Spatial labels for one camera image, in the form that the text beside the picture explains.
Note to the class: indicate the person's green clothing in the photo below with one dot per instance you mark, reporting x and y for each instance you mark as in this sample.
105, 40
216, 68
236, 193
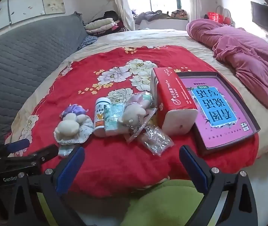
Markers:
166, 204

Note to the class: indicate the red tissue box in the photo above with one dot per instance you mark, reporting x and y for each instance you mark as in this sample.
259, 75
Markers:
173, 94

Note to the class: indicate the red floral blanket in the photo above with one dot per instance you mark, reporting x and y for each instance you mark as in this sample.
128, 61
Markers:
115, 160

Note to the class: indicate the stack of folded clothes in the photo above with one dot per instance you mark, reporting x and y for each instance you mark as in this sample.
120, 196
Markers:
101, 24

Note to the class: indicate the white vitamin bottle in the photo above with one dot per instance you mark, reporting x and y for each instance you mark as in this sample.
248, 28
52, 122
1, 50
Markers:
101, 120

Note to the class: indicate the pink and blue book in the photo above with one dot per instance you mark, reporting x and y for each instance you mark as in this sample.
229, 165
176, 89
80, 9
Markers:
218, 108

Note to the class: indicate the red gift bag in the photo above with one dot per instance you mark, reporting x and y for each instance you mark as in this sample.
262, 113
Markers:
213, 17
226, 20

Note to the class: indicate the beige bed sheet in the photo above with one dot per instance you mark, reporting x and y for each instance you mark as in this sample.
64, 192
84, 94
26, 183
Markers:
148, 37

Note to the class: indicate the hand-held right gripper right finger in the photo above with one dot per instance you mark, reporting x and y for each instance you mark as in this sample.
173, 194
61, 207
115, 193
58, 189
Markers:
193, 169

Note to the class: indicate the grey quilted headboard cover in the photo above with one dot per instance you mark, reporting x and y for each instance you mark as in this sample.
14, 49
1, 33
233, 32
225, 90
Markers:
30, 56

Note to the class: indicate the white curtain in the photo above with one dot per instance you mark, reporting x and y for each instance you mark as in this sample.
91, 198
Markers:
123, 4
195, 0

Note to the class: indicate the green sponge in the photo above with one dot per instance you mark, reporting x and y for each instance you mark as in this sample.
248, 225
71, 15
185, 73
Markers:
146, 98

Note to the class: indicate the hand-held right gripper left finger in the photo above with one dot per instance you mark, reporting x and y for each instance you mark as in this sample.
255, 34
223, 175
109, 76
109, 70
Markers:
71, 169

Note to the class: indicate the pink masks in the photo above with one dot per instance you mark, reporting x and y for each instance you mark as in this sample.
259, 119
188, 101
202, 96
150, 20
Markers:
155, 141

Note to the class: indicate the green tissue packet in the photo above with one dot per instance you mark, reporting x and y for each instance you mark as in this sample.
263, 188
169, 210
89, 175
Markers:
113, 122

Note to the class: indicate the brown patterned clothes pile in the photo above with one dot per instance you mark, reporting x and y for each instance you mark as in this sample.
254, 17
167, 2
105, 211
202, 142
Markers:
179, 13

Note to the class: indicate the grey clothes pile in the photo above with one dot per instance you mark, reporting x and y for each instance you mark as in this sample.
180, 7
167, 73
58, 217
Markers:
150, 16

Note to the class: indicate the pink duvet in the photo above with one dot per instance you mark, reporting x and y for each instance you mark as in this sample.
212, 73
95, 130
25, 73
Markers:
249, 58

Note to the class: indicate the blue patterned cloth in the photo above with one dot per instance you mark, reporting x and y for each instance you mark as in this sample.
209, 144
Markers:
87, 42

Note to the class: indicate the plush doll with purple hat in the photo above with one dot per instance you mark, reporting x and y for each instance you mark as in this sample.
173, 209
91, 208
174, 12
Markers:
69, 124

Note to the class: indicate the clear packet with white contents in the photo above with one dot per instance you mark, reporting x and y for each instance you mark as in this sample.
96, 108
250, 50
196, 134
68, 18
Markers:
64, 151

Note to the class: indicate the black wall television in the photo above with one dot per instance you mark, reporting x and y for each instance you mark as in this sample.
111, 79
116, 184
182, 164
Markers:
265, 16

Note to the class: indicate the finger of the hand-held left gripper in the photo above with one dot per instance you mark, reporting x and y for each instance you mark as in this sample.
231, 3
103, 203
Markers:
44, 154
18, 145

